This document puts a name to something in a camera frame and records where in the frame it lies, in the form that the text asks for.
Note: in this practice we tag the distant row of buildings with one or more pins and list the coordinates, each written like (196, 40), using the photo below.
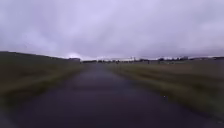
(133, 60)

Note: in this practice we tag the dark asphalt path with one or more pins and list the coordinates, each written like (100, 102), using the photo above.
(100, 100)

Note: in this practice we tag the grass field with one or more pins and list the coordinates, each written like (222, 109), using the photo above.
(180, 78)
(30, 76)

